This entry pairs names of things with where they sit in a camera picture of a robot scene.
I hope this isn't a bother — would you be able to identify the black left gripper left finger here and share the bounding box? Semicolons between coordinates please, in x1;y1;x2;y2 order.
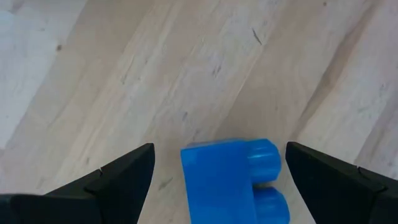
40;142;156;224

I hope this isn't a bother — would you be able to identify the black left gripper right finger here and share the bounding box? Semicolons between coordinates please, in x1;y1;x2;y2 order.
285;141;389;224

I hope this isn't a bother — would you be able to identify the blue large toy block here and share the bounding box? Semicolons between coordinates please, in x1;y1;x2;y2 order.
180;138;291;224

